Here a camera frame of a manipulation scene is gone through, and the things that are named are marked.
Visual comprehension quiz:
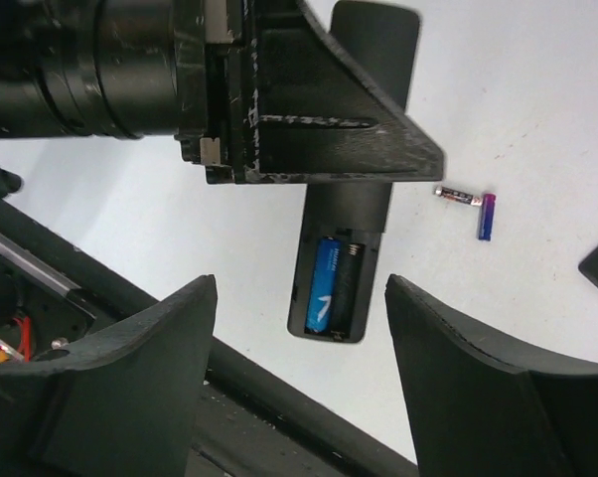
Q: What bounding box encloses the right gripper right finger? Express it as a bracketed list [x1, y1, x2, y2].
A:
[385, 275, 598, 476]

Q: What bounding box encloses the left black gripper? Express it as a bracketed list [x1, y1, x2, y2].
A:
[172, 1, 445, 184]

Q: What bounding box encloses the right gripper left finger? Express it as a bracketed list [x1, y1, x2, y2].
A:
[0, 275, 217, 476]

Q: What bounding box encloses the black remote control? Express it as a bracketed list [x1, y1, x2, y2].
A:
[287, 1, 420, 344]

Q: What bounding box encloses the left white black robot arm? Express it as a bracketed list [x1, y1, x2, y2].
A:
[0, 1, 444, 184]

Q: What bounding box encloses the dark battery with blue end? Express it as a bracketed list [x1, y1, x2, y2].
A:
[434, 185, 483, 207]

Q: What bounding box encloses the purple blue battery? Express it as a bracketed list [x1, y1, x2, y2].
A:
[478, 194, 497, 241]

